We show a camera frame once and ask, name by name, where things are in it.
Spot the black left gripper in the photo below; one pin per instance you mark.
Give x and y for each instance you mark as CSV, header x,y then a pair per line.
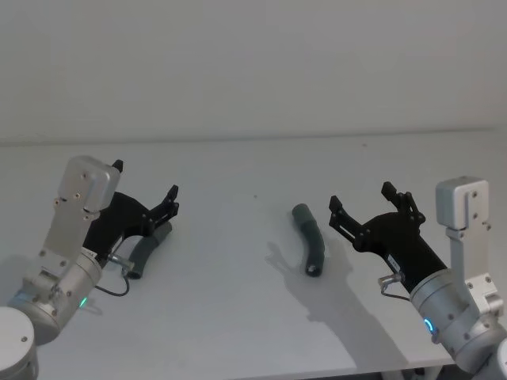
x,y
119,217

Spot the dark grey curved tube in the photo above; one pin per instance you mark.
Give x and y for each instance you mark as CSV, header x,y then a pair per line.
x,y
144,253
313,237

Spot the white table cloth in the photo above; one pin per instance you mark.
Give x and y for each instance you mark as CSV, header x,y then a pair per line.
x,y
237,316

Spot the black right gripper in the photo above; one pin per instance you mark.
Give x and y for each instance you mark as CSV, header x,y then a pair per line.
x,y
400,237

